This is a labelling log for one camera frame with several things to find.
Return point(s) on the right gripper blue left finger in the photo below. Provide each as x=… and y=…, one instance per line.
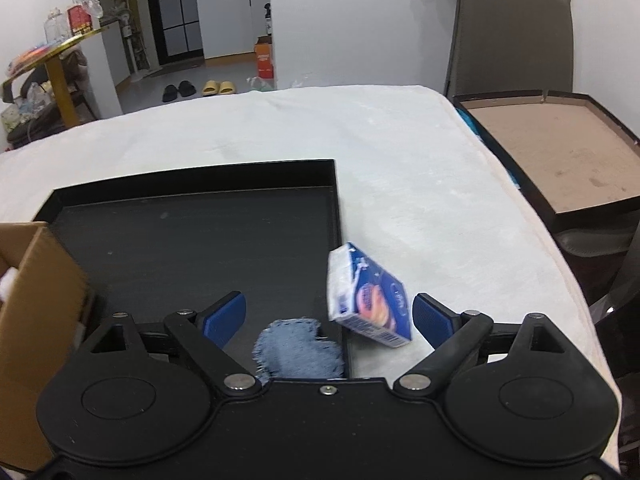
x=221, y=321

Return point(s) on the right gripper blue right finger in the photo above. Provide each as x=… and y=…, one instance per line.
x=434, y=321

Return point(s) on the blue white tissue pack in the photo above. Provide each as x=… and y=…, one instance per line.
x=365, y=298

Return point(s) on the brown cardboard box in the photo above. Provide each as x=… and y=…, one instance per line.
x=39, y=324

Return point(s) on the white soft bundle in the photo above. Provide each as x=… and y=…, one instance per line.
x=7, y=281

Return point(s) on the blue fringed cloth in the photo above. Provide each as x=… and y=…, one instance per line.
x=295, y=349

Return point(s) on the black tray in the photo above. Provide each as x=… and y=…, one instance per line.
x=152, y=244

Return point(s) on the brown board black-framed tray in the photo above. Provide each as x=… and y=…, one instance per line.
x=575, y=162

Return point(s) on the yellow slippers pair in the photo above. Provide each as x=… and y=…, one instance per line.
x=218, y=88

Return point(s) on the black slippers pair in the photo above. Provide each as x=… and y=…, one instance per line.
x=184, y=89

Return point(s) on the clutter pile under table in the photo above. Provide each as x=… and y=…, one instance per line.
x=34, y=115

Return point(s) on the orange cardboard box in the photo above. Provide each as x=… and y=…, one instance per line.
x=264, y=60

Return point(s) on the grey upholstered panel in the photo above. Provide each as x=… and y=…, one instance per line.
x=511, y=45

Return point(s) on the round gold side table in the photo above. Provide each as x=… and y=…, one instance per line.
x=49, y=56

